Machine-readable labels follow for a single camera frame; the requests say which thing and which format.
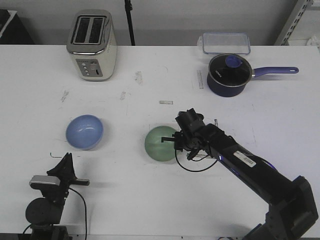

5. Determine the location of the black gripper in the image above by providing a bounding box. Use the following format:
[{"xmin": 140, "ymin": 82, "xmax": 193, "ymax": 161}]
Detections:
[
  {"xmin": 161, "ymin": 108, "xmax": 208, "ymax": 161},
  {"xmin": 40, "ymin": 152, "xmax": 90, "ymax": 207}
]

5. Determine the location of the green bowl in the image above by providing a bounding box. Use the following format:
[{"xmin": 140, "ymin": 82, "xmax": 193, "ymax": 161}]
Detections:
[{"xmin": 144, "ymin": 125, "xmax": 176, "ymax": 162}]

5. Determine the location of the blue bowl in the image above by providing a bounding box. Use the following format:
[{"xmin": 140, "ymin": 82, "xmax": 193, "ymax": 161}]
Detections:
[{"xmin": 65, "ymin": 114, "xmax": 104, "ymax": 150}]

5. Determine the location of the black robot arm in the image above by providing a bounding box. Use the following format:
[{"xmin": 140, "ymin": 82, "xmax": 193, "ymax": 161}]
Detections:
[
  {"xmin": 161, "ymin": 108, "xmax": 319, "ymax": 240},
  {"xmin": 25, "ymin": 152, "xmax": 90, "ymax": 240}
]

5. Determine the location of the small metal hex key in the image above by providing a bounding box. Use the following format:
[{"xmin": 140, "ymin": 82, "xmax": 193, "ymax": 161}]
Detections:
[{"xmin": 49, "ymin": 152, "xmax": 62, "ymax": 158}]

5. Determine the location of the dark blue saucepan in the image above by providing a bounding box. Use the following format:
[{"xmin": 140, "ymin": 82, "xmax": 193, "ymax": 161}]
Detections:
[{"xmin": 207, "ymin": 53, "xmax": 299, "ymax": 98}]

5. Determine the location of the glass pot lid blue knob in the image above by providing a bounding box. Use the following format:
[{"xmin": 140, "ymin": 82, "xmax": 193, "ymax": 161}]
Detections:
[{"xmin": 208, "ymin": 53, "xmax": 252, "ymax": 87}]

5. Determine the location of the clear plastic food container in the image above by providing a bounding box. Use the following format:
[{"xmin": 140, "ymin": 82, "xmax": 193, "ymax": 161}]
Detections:
[{"xmin": 197, "ymin": 32, "xmax": 251, "ymax": 55}]

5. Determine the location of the cream two-slot toaster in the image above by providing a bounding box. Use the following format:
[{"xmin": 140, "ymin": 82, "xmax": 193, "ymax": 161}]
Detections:
[{"xmin": 66, "ymin": 9, "xmax": 117, "ymax": 82}]

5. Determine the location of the black tripod pole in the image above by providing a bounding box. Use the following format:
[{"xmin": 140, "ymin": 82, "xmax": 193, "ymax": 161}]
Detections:
[{"xmin": 124, "ymin": 0, "xmax": 136, "ymax": 46}]

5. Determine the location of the grey metal shelf upright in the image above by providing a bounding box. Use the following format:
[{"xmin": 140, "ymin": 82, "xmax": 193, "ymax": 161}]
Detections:
[{"xmin": 274, "ymin": 0, "xmax": 314, "ymax": 46}]

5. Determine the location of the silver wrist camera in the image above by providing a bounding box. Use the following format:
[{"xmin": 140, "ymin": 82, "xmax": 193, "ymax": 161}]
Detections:
[{"xmin": 29, "ymin": 175, "xmax": 61, "ymax": 190}]

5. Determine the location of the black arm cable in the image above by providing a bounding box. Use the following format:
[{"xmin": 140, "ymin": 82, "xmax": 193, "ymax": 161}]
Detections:
[
  {"xmin": 174, "ymin": 148, "xmax": 220, "ymax": 173},
  {"xmin": 67, "ymin": 187, "xmax": 88, "ymax": 240}
]

